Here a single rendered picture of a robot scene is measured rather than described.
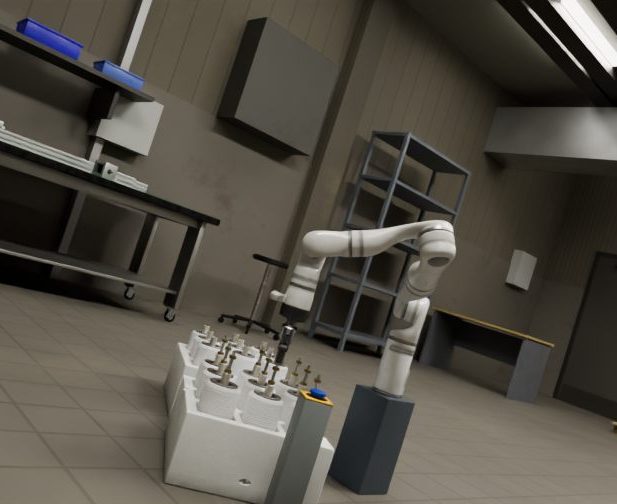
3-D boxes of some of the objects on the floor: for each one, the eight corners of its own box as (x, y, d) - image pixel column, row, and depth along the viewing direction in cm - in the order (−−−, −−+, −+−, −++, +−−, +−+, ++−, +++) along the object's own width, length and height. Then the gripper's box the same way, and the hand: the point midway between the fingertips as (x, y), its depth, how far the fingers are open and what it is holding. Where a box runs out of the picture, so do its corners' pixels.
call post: (287, 521, 148) (326, 398, 149) (292, 536, 141) (334, 406, 142) (259, 515, 146) (299, 390, 147) (263, 529, 139) (305, 398, 140)
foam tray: (285, 461, 193) (302, 406, 194) (313, 517, 155) (335, 449, 156) (164, 431, 185) (183, 374, 185) (163, 483, 147) (187, 411, 147)
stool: (257, 328, 538) (278, 261, 540) (287, 343, 498) (311, 271, 501) (206, 316, 507) (229, 245, 509) (235, 331, 468) (260, 254, 470)
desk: (445, 368, 761) (461, 316, 764) (536, 404, 670) (554, 344, 672) (415, 361, 719) (433, 306, 722) (508, 399, 627) (528, 335, 630)
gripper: (311, 310, 153) (291, 372, 152) (309, 307, 168) (291, 363, 167) (282, 301, 153) (262, 362, 152) (283, 298, 168) (265, 354, 167)
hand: (279, 358), depth 160 cm, fingers open, 6 cm apart
